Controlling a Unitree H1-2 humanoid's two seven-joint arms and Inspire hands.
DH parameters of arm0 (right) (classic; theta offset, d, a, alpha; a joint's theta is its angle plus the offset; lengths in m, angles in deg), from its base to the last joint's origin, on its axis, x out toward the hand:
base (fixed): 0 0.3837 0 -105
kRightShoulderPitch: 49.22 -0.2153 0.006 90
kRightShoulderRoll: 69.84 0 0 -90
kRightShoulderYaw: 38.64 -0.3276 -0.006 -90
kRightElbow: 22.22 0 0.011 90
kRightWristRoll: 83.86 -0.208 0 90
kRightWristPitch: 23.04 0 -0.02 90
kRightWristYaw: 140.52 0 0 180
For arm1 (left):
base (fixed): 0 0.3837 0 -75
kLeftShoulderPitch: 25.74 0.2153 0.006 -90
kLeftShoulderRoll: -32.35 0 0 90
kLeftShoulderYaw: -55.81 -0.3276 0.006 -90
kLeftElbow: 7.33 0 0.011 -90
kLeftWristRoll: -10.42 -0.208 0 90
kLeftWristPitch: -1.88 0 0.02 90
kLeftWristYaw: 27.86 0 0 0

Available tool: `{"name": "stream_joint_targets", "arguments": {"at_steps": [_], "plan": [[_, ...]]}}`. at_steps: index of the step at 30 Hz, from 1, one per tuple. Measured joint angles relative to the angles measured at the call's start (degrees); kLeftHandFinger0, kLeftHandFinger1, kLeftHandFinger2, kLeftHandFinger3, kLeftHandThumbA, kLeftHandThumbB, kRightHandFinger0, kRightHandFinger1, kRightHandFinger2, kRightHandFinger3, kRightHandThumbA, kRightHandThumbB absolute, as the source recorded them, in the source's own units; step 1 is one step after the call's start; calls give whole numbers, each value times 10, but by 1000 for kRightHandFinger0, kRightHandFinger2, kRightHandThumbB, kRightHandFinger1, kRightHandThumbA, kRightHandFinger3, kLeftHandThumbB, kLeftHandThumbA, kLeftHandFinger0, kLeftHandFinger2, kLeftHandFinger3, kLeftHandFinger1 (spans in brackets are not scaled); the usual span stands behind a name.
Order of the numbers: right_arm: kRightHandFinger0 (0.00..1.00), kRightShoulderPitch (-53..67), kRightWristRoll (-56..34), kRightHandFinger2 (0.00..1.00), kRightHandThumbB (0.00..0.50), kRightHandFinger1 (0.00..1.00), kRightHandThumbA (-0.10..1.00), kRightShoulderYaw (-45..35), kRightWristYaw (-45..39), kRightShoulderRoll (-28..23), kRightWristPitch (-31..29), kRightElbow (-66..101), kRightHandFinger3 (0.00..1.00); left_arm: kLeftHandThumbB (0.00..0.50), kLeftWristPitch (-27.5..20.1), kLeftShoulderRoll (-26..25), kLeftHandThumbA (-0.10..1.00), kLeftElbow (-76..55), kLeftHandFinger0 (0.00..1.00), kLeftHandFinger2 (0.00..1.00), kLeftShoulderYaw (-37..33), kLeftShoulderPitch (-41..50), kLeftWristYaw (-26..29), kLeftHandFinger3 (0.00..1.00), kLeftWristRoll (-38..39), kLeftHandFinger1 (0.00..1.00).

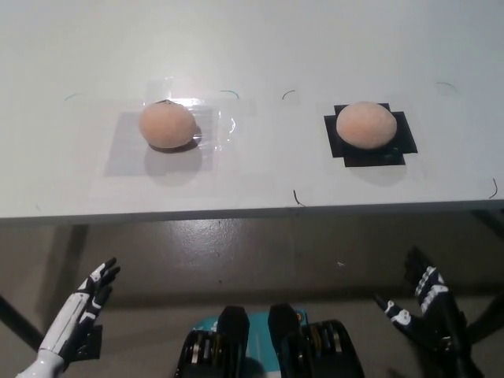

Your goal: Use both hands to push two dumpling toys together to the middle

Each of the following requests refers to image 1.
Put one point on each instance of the peach dumpling toy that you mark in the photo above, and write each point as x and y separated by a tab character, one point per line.
167	124
366	124

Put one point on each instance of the black cross tape marker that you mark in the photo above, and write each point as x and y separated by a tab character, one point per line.
405	146

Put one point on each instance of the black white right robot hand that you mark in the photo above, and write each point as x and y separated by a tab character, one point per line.
437	311

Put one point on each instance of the glossy clear tape patch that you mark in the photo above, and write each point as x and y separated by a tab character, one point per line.
126	151

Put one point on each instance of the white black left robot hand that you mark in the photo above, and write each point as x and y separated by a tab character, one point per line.
69	315

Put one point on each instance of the dark table frame bar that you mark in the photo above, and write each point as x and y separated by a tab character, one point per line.
490	220

